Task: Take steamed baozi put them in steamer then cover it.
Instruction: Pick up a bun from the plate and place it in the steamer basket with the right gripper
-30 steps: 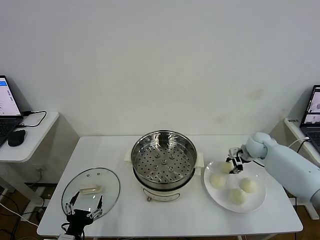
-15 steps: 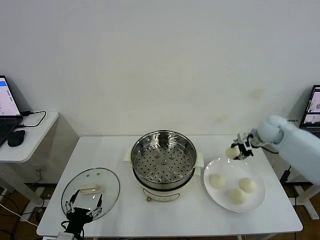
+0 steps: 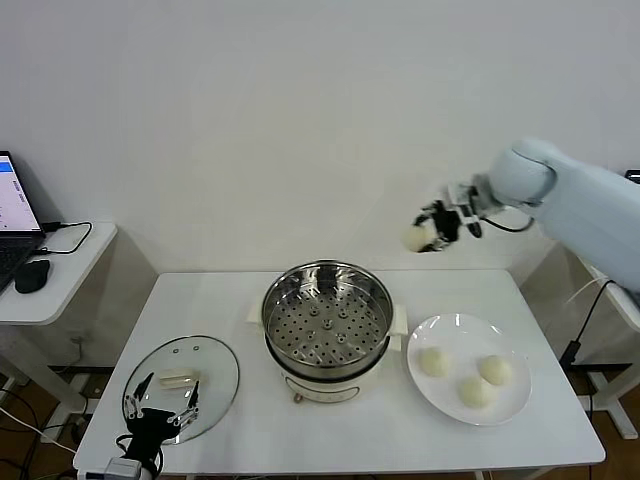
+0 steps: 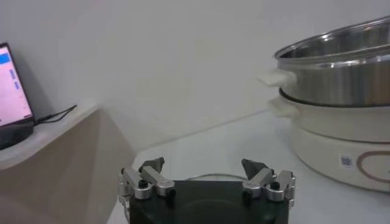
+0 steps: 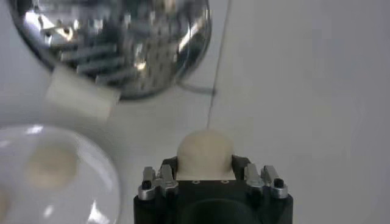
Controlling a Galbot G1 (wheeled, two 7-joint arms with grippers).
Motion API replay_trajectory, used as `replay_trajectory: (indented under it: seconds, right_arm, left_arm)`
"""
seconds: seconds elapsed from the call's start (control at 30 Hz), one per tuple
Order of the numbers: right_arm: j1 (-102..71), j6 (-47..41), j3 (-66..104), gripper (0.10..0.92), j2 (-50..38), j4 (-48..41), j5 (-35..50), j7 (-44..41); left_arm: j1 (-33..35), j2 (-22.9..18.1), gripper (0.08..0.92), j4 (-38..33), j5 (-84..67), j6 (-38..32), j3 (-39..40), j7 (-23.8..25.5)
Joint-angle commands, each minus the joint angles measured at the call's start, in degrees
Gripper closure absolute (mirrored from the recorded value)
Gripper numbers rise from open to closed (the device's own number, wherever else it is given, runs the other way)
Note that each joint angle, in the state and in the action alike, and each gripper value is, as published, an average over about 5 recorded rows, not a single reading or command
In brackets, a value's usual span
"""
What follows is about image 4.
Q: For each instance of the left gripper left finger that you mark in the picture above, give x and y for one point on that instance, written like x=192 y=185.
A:
x=158 y=182

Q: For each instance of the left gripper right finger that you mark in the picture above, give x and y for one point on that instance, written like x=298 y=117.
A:
x=259 y=179

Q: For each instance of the stainless steel steamer basket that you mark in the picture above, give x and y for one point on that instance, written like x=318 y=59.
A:
x=335 y=82

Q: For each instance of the cream electric cooker pot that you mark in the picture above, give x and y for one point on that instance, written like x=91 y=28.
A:
x=329 y=131

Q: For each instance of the white side table with mouse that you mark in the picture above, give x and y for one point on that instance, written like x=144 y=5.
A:
x=61 y=152

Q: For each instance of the laptop with white screen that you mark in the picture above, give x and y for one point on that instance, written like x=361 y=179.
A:
x=12 y=97

